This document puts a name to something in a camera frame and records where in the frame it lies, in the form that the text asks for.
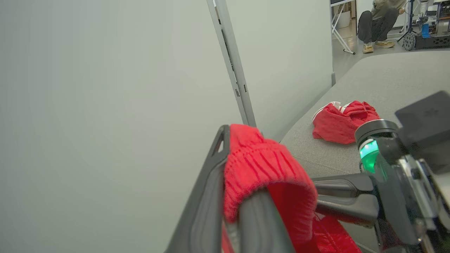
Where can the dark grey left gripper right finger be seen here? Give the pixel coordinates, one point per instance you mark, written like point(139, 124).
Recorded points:
point(262, 228)

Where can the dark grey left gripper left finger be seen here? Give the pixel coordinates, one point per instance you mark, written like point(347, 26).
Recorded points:
point(204, 203)

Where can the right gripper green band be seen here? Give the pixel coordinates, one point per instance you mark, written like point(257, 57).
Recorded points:
point(404, 203)

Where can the red shorts with ribbed waistband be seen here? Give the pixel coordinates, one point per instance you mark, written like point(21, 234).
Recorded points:
point(260, 161)

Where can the red satin garment white trim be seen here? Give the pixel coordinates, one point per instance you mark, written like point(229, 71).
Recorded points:
point(337, 123)

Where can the black wheeled robot base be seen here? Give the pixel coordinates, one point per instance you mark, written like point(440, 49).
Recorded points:
point(432, 40)

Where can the seated person in dark trousers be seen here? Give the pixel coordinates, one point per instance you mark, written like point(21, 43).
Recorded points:
point(378, 21)

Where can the black tripod stand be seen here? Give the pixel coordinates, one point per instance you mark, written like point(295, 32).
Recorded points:
point(410, 21)

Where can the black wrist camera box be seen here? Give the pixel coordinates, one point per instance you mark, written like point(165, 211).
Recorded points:
point(427, 126)

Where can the grey metal partition post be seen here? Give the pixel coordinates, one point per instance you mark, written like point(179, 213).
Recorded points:
point(233, 63)

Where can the white folding table frame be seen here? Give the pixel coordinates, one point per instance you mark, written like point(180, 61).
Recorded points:
point(339, 31)

